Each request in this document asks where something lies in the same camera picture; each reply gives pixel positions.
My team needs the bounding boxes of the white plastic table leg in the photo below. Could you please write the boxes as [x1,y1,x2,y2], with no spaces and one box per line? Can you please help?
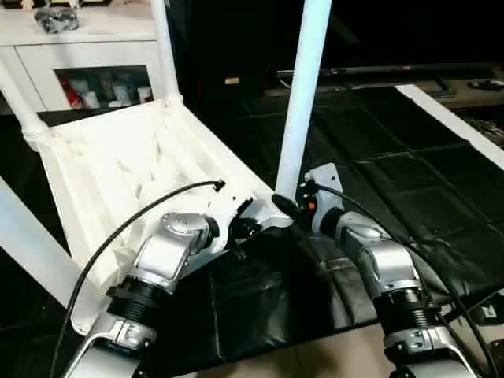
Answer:
[0,59,50,146]
[0,177,91,312]
[150,0,183,107]
[274,0,333,207]

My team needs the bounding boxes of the white plastic table top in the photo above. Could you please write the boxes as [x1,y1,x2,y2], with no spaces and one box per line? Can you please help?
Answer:
[22,96,294,335]

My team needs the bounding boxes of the white flat strip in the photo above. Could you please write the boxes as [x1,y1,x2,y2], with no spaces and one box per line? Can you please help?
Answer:
[396,84,504,170]

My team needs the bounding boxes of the black floor power adapter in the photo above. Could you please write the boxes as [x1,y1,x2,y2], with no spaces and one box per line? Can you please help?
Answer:
[472,299,504,325]

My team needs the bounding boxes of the black flat remote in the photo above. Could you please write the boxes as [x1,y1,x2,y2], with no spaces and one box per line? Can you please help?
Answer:
[466,79,504,91]

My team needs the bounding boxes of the white glass-door cabinet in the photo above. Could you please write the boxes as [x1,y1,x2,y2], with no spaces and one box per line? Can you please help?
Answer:
[0,0,170,115]

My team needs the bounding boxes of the grey crumpled object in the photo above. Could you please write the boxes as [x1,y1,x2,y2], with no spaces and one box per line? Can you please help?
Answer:
[33,6,80,34]

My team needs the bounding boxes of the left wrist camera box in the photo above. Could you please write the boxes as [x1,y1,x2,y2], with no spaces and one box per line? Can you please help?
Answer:
[202,189,258,253]

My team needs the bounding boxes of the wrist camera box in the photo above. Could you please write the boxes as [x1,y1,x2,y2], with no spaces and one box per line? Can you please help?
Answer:
[303,163,344,215]
[202,189,258,253]

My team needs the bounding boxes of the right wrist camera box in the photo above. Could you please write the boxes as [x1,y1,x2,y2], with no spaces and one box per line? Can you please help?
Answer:
[303,163,344,215]

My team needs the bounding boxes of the dark long rail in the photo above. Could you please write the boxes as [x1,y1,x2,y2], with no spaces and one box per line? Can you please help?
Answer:
[276,65,504,80]

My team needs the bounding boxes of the thin tangled floor wires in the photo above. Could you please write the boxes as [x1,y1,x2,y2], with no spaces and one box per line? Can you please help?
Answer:
[465,114,504,150]

